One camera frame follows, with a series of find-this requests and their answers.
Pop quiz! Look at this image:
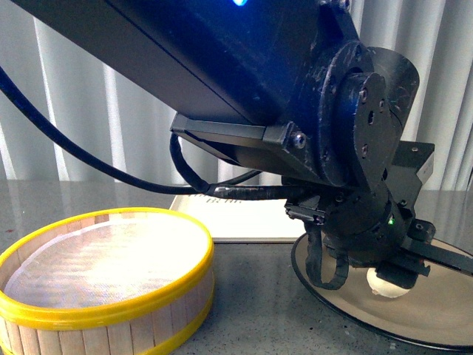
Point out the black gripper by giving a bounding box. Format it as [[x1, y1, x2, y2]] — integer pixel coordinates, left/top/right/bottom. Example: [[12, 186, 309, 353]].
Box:
[[285, 142, 472, 291]]

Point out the white steamed bun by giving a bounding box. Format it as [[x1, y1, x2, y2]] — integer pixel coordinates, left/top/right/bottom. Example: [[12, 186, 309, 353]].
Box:
[[367, 268, 409, 299]]

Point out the tan plate with black rim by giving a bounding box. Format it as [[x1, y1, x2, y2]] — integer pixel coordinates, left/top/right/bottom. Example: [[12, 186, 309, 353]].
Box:
[[291, 235, 472, 354]]

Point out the cream rectangular serving tray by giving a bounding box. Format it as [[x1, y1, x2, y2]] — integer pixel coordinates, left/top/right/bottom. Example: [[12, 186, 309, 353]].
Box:
[[170, 195, 304, 243]]

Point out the white steamer liner cloth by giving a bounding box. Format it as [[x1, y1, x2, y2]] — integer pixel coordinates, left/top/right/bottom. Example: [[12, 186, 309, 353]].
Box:
[[4, 215, 211, 309]]

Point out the bamboo steamer with yellow bands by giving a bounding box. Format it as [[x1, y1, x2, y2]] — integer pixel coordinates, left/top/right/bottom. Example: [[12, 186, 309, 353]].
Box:
[[1, 208, 214, 354]]

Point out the grey pleated curtain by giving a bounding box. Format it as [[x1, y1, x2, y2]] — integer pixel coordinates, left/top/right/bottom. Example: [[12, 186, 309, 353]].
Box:
[[1, 1, 472, 191]]

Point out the black cable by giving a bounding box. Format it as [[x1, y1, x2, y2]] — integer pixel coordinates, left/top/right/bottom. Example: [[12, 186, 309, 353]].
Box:
[[0, 65, 348, 291]]

